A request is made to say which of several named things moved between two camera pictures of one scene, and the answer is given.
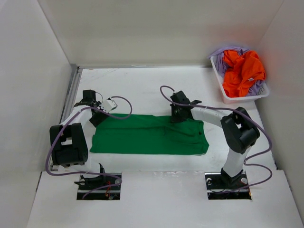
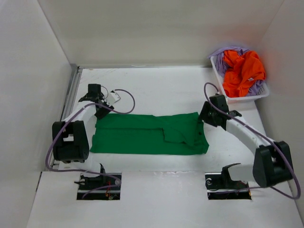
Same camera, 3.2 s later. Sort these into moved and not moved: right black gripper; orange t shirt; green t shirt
Moved: right black gripper
Not moved: green t shirt; orange t shirt
